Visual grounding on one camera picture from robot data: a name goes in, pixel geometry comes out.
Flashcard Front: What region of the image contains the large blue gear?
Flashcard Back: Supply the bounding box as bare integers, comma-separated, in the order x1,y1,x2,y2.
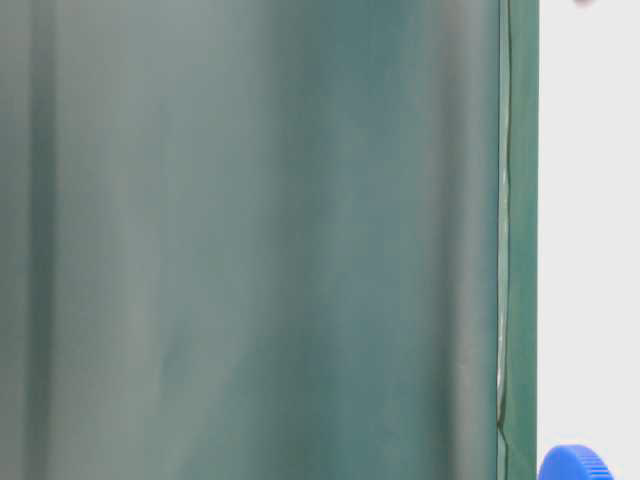
537,445,614,480

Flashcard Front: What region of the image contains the green table cloth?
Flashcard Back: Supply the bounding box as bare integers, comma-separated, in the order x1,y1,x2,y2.
1,0,539,479

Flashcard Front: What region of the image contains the white rectangular board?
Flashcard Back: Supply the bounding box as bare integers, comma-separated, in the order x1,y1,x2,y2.
538,1,639,479

